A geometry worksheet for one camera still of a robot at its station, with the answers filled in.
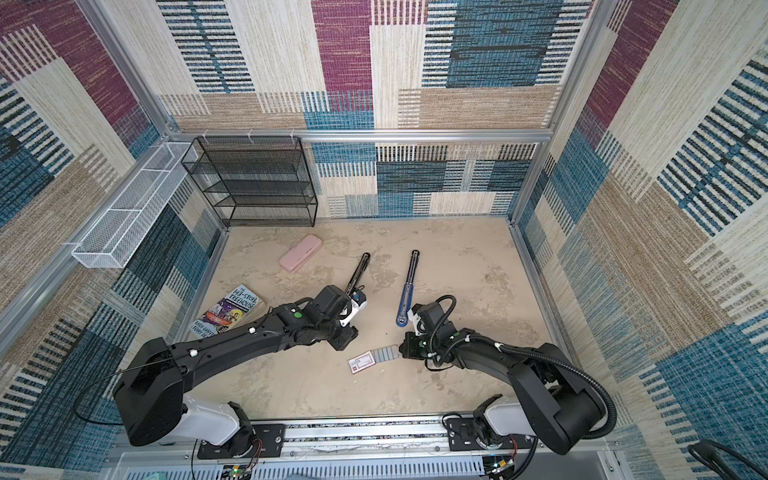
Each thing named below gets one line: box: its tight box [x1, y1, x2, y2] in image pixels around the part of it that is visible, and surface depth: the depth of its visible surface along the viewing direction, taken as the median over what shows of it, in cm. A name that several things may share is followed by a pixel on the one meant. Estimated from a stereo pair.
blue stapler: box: [396, 249, 421, 328], surface depth 101 cm
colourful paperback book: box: [189, 284, 267, 339], surface depth 95 cm
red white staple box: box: [347, 350, 375, 375], surface depth 87 cm
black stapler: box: [344, 252, 371, 297], surface depth 106 cm
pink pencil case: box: [279, 234, 322, 273], surface depth 111 cm
